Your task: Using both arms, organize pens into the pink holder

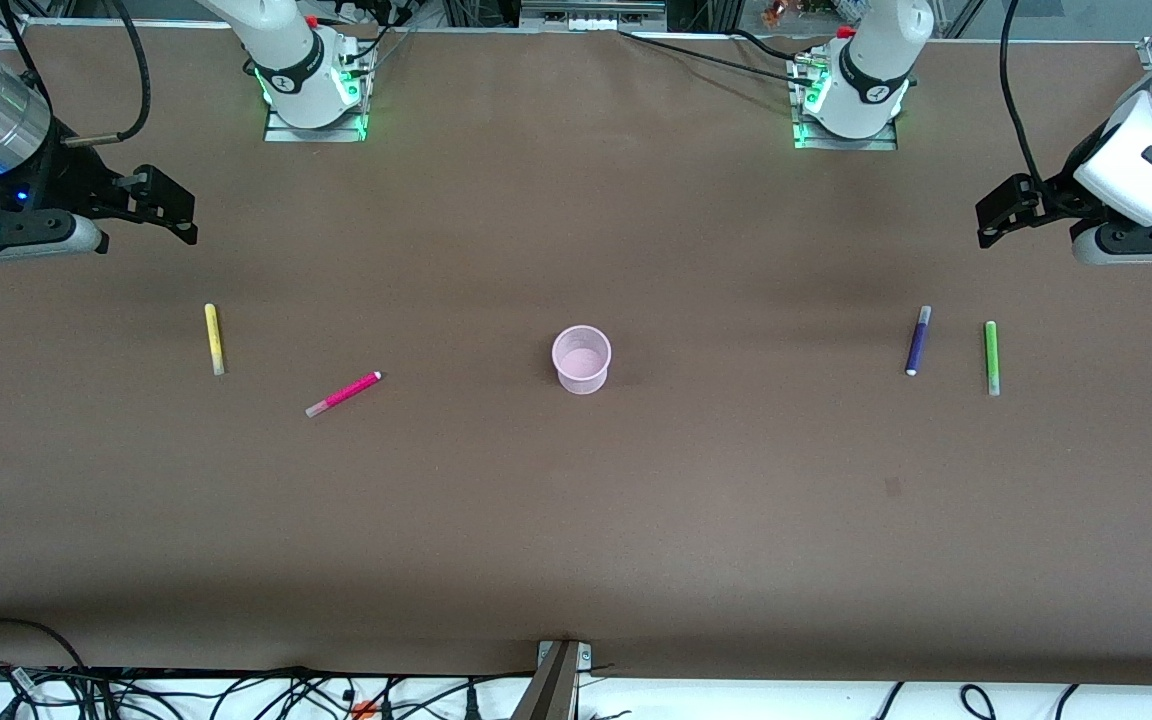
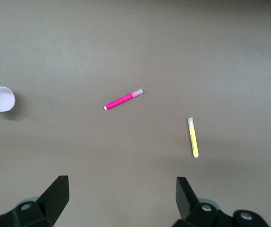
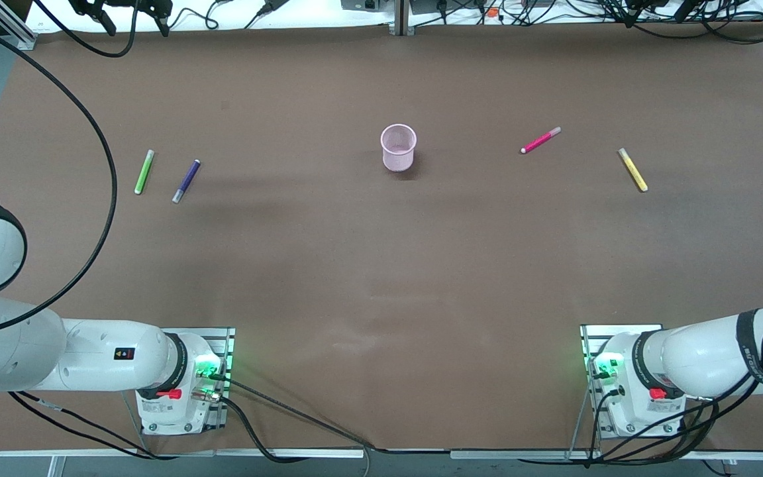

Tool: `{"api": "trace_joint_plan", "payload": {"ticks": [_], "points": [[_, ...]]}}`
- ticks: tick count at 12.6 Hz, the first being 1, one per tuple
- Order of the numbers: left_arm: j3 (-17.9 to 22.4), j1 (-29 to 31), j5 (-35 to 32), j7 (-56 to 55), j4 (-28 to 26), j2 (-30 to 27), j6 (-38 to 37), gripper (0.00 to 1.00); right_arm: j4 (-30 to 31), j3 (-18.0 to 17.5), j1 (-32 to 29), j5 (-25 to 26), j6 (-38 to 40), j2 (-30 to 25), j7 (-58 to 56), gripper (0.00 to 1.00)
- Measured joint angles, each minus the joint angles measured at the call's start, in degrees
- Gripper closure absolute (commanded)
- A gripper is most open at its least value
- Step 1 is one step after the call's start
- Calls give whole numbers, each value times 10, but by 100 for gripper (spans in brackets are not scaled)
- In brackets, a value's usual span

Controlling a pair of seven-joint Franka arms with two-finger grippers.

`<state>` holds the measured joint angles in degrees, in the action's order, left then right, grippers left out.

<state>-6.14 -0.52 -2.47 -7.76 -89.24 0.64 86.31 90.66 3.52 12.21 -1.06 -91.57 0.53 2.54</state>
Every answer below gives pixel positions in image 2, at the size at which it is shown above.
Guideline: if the yellow pencil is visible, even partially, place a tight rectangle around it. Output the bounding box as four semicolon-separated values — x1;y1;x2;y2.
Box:
187;117;200;158

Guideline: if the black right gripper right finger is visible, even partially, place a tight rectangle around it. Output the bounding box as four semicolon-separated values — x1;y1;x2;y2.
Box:
173;176;271;227

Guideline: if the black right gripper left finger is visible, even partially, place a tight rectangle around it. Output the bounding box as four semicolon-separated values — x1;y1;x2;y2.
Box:
0;175;69;227

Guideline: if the pink highlighter pen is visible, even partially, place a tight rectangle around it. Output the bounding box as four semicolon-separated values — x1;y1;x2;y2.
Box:
104;88;144;111

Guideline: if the pink mesh pen holder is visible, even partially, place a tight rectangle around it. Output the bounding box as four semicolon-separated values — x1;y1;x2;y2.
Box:
0;86;16;117

